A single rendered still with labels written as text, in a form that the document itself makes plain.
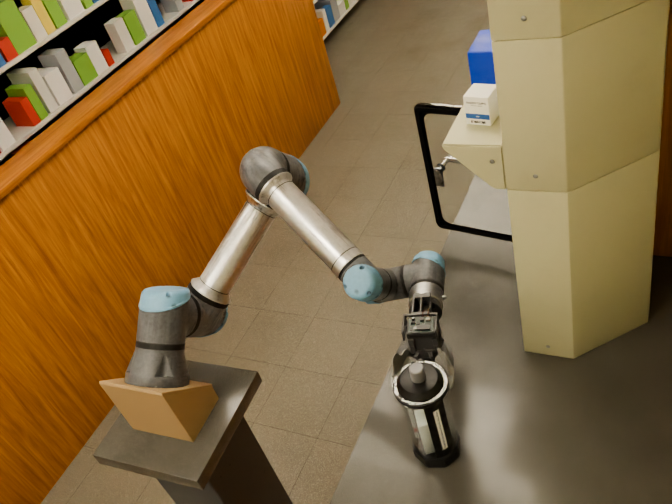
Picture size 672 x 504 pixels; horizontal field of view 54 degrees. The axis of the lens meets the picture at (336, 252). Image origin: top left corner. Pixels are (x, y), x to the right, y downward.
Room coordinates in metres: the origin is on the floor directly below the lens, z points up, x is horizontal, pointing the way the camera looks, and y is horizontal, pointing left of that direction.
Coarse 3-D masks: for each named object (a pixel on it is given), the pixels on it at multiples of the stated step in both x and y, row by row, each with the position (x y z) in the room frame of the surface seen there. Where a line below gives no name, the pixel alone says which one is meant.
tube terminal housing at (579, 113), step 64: (512, 64) 0.98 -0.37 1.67; (576, 64) 0.94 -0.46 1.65; (640, 64) 0.96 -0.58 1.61; (512, 128) 0.98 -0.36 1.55; (576, 128) 0.94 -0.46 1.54; (640, 128) 0.96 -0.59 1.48; (512, 192) 0.99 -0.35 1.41; (576, 192) 0.93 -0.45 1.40; (640, 192) 0.96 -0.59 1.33; (576, 256) 0.93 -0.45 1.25; (640, 256) 0.96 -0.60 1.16; (576, 320) 0.93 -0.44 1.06; (640, 320) 0.96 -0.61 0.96
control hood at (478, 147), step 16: (464, 112) 1.15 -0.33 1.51; (464, 128) 1.09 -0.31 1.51; (480, 128) 1.07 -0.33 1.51; (496, 128) 1.06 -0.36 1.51; (448, 144) 1.06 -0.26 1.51; (464, 144) 1.04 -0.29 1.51; (480, 144) 1.02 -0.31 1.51; (496, 144) 1.01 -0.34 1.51; (464, 160) 1.04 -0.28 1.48; (480, 160) 1.02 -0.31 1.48; (496, 160) 1.00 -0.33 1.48; (480, 176) 1.02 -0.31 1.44; (496, 176) 1.01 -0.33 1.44
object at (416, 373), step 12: (408, 372) 0.84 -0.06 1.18; (420, 372) 0.81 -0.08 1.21; (432, 372) 0.83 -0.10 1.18; (396, 384) 0.84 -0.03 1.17; (408, 384) 0.82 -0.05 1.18; (420, 384) 0.81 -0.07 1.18; (432, 384) 0.80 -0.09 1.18; (408, 396) 0.80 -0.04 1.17; (420, 396) 0.79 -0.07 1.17; (432, 396) 0.78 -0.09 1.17
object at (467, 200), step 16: (432, 128) 1.44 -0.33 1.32; (448, 128) 1.41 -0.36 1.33; (432, 144) 1.45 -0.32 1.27; (432, 160) 1.45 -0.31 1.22; (448, 160) 1.42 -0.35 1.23; (448, 176) 1.43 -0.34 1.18; (464, 176) 1.39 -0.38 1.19; (448, 192) 1.43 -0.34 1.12; (464, 192) 1.40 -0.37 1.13; (480, 192) 1.37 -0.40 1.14; (496, 192) 1.33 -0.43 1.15; (448, 208) 1.44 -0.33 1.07; (464, 208) 1.40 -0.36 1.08; (480, 208) 1.37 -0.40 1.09; (496, 208) 1.34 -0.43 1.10; (464, 224) 1.41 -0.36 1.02; (480, 224) 1.37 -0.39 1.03; (496, 224) 1.34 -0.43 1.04
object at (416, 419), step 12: (420, 360) 0.88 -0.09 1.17; (444, 372) 0.83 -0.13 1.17; (444, 384) 0.80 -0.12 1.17; (396, 396) 0.81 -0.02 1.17; (408, 408) 0.80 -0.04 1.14; (408, 420) 0.81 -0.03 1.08; (420, 420) 0.78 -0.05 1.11; (420, 432) 0.79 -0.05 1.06; (420, 444) 0.79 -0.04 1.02; (432, 444) 0.78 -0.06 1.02; (456, 444) 0.80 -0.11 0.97; (432, 456) 0.78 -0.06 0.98; (444, 456) 0.78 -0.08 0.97
